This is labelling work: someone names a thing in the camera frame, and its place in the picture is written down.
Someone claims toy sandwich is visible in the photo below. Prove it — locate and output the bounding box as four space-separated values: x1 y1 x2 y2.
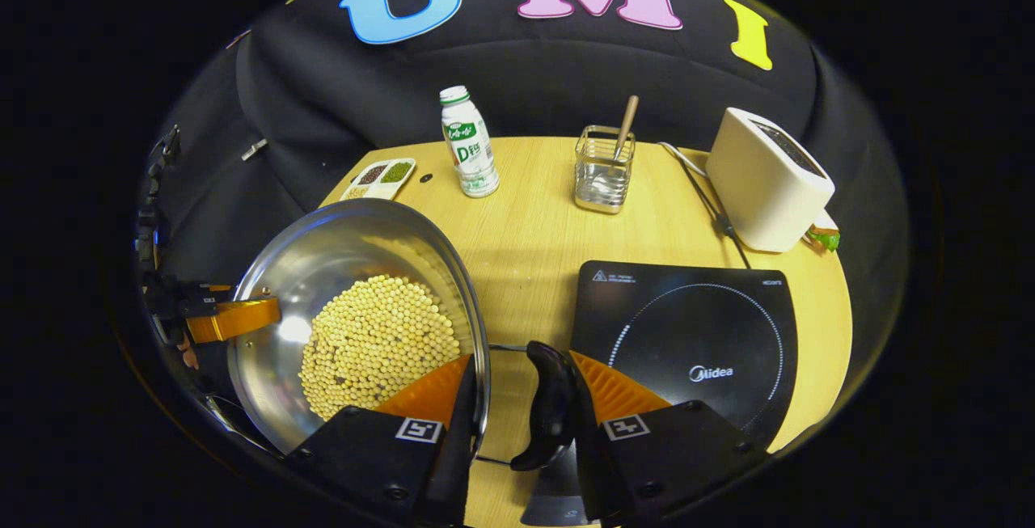
805 221 842 252

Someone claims white bottle with green label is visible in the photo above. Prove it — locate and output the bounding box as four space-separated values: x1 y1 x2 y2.
439 86 501 199

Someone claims white divided bean dish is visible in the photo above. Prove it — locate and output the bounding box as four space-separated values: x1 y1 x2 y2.
340 158 417 202

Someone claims black backdrop cloth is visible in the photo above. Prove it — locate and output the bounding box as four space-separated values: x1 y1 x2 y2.
133 0 910 399

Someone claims black induction cooktop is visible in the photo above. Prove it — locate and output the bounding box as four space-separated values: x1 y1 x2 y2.
517 260 800 528

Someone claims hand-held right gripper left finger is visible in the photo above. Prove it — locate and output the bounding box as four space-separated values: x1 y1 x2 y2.
283 354 479 528

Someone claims black toaster cable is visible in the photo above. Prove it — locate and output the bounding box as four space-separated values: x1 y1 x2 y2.
659 142 753 270

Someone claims stainless steel pot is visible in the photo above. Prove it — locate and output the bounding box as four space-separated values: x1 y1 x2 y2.
226 198 579 472

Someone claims white toaster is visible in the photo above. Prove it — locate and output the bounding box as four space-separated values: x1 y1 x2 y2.
705 108 835 254

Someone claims pile of yellow soybeans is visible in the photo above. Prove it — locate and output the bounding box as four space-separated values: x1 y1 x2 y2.
299 273 462 422

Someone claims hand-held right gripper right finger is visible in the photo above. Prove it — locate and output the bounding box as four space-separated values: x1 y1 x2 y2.
566 350 769 528

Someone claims metal wire utensil holder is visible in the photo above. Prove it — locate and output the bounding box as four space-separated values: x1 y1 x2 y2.
574 125 636 215

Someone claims wooden-handled spoon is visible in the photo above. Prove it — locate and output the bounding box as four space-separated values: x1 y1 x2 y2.
594 95 640 193

